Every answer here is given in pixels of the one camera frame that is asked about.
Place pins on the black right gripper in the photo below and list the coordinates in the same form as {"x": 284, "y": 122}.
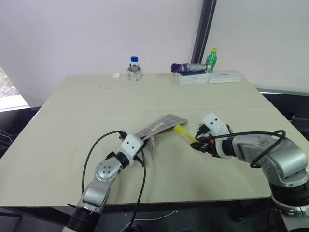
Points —
{"x": 204, "y": 130}

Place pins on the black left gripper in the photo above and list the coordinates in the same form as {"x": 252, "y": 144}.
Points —
{"x": 142, "y": 148}

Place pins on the yellow highlighter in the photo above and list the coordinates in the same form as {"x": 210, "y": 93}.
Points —
{"x": 183, "y": 133}

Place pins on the grey grid pouch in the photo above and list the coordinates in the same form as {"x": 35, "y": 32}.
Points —
{"x": 164, "y": 124}

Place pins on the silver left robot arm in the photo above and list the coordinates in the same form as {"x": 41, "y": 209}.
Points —
{"x": 103, "y": 172}

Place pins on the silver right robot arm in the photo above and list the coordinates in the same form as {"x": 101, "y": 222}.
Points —
{"x": 285, "y": 157}

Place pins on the white box with blue stripe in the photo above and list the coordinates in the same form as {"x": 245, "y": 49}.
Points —
{"x": 192, "y": 76}

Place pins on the white flat case with print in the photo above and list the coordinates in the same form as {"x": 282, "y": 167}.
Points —
{"x": 224, "y": 76}

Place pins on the white tape roll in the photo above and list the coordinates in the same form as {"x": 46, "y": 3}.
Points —
{"x": 134, "y": 74}

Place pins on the crumpled white paper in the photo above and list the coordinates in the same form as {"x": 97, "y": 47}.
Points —
{"x": 116, "y": 75}

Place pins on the purple folded umbrella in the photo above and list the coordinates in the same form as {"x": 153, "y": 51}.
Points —
{"x": 189, "y": 67}

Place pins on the small blue-capped bottle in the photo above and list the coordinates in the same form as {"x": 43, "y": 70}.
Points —
{"x": 134, "y": 63}

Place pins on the green bottle with yellow cap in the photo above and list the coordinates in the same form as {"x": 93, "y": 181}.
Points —
{"x": 211, "y": 60}

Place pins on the bright window pane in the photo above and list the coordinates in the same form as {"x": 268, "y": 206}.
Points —
{"x": 9, "y": 94}

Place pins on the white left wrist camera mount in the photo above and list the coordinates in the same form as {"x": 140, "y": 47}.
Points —
{"x": 131, "y": 145}

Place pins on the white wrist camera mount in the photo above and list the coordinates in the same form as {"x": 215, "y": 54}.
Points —
{"x": 131, "y": 145}
{"x": 217, "y": 126}

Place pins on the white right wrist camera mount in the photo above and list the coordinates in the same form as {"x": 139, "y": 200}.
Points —
{"x": 217, "y": 126}

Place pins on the dark window frame post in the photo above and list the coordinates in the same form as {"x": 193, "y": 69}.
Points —
{"x": 204, "y": 31}

